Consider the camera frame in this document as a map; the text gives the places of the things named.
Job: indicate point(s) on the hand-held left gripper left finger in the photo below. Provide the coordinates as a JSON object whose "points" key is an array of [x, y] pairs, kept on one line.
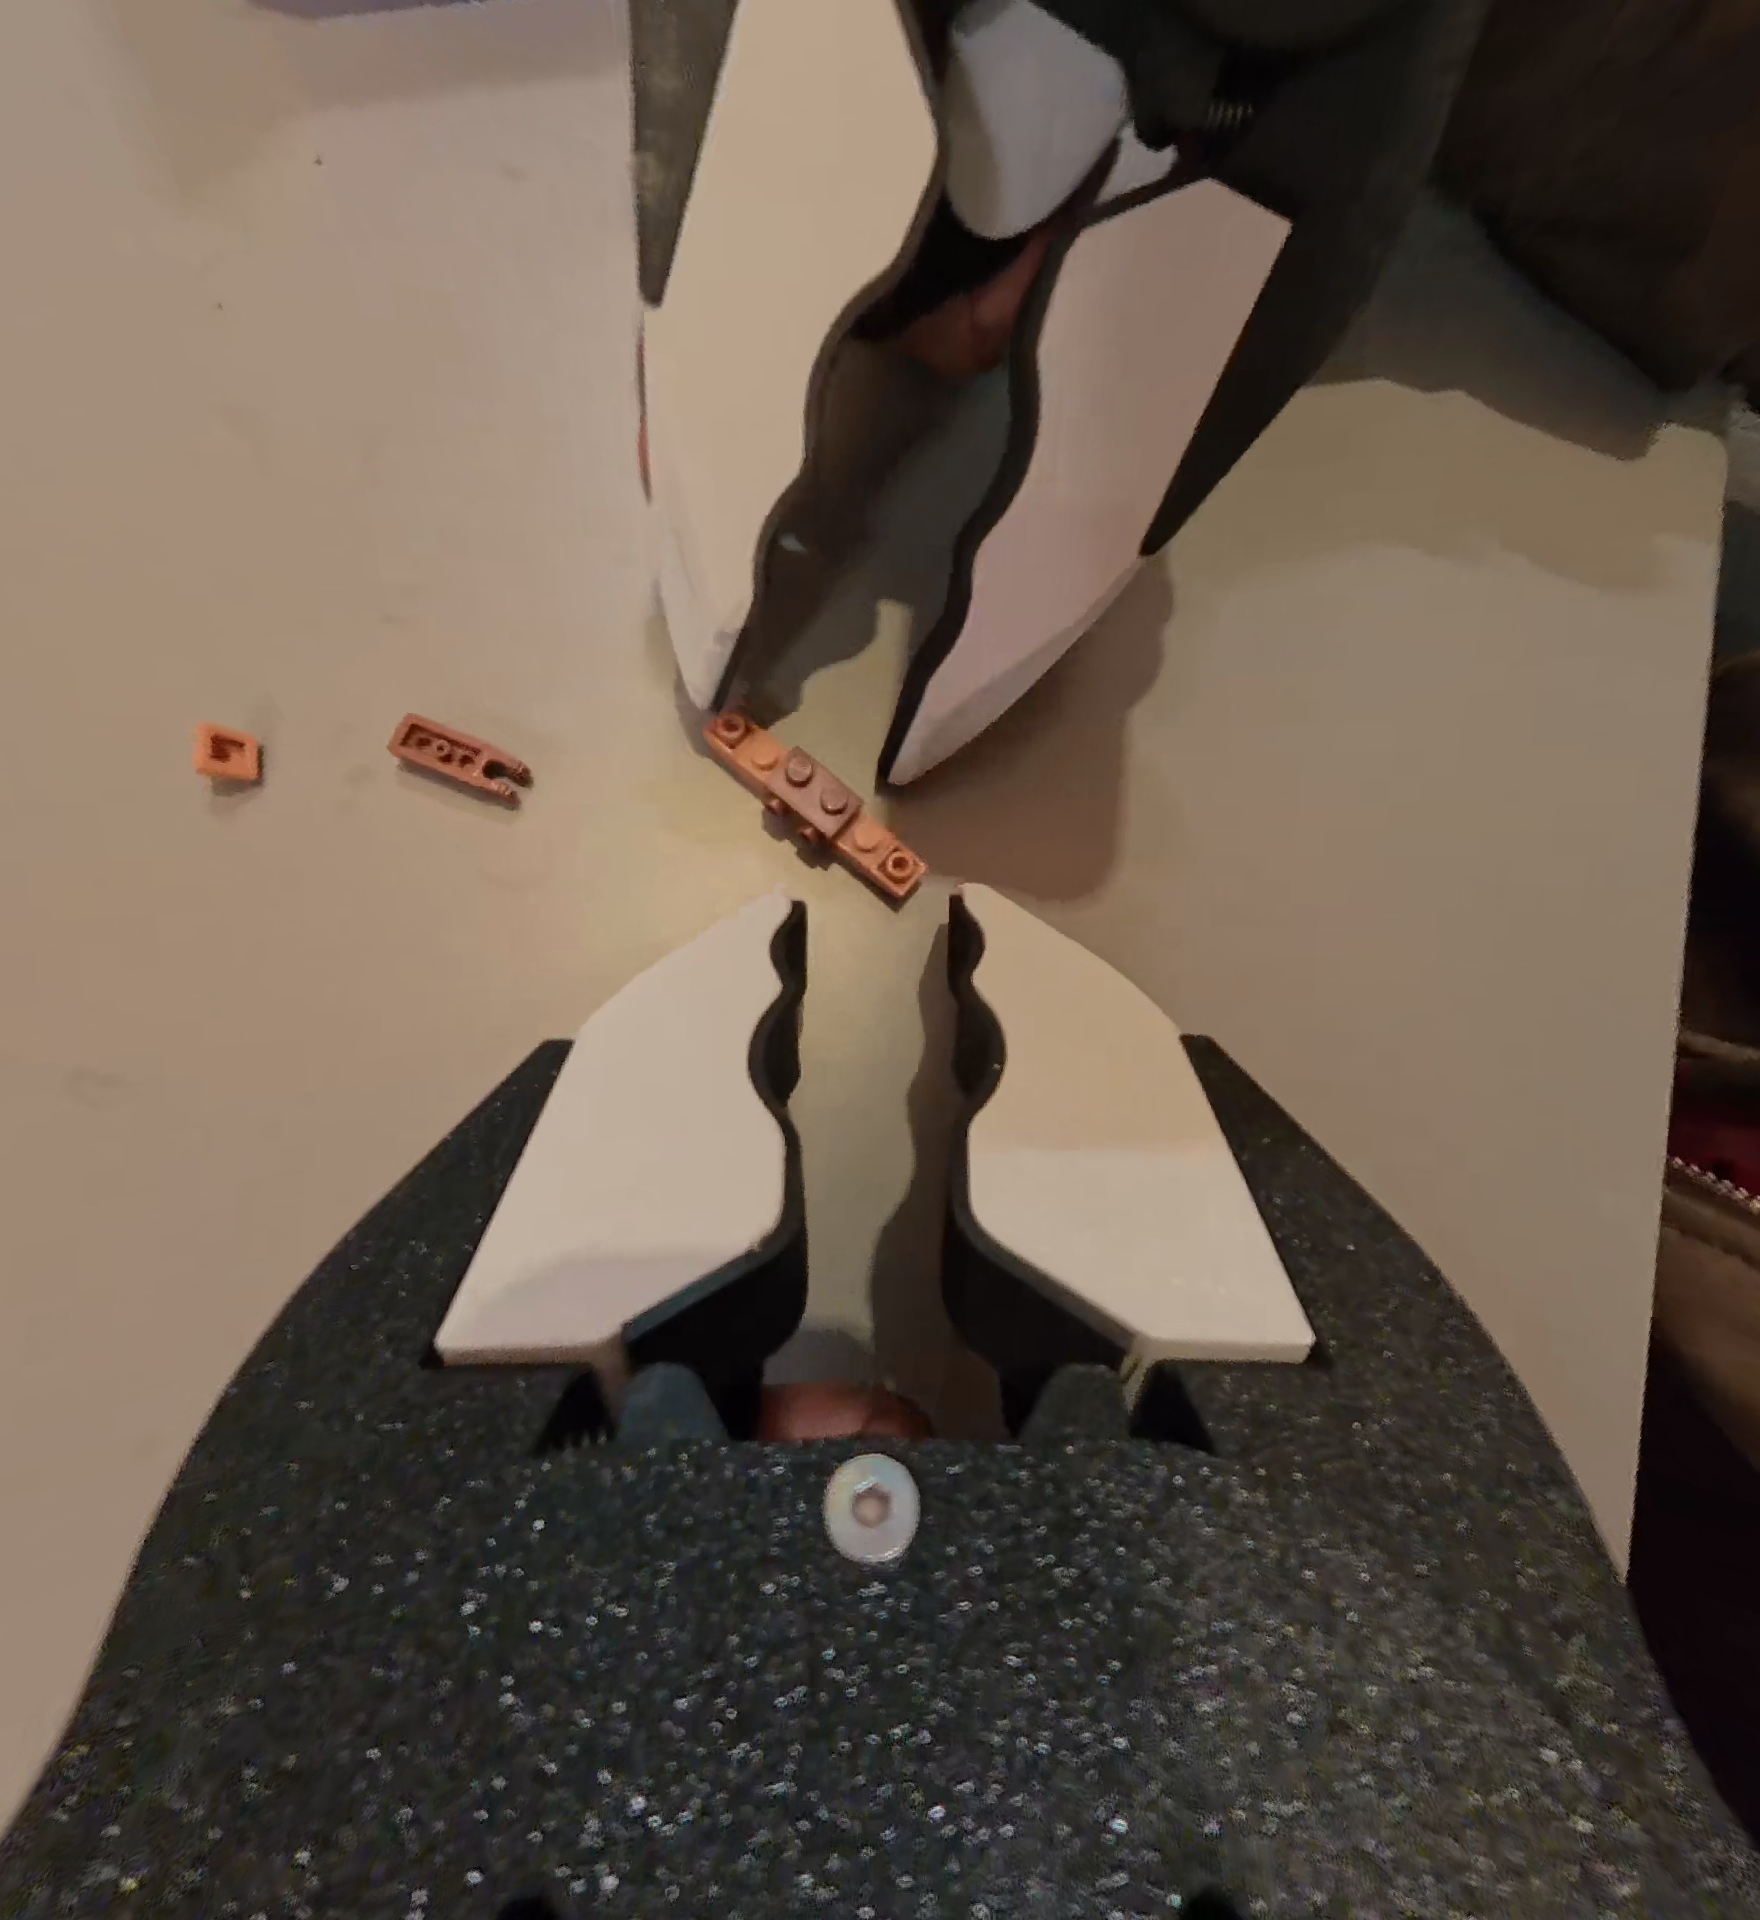
{"points": [[642, 1170]]}

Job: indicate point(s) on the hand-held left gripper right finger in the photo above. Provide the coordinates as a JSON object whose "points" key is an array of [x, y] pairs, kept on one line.
{"points": [[1121, 1170]]}

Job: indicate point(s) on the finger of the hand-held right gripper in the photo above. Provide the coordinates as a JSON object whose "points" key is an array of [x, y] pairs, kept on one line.
{"points": [[777, 301], [1151, 361]]}

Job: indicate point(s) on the brown brick assembly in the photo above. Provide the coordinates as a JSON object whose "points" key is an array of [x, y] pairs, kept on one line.
{"points": [[895, 866]]}

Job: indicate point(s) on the dark brown small brick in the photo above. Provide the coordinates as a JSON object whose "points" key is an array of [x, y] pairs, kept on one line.
{"points": [[809, 795]]}

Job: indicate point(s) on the person's right forearm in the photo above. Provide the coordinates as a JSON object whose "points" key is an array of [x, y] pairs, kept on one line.
{"points": [[1661, 179]]}

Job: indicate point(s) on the grey desk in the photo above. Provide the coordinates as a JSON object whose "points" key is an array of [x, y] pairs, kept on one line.
{"points": [[220, 361]]}

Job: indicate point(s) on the brown clip plate brick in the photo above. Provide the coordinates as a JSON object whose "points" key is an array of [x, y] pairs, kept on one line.
{"points": [[460, 757]]}

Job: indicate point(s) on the small orange square brick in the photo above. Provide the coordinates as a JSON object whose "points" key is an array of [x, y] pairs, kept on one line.
{"points": [[231, 754]]}

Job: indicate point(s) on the person's dark jacket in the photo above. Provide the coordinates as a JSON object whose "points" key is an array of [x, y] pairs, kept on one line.
{"points": [[1750, 1409]]}

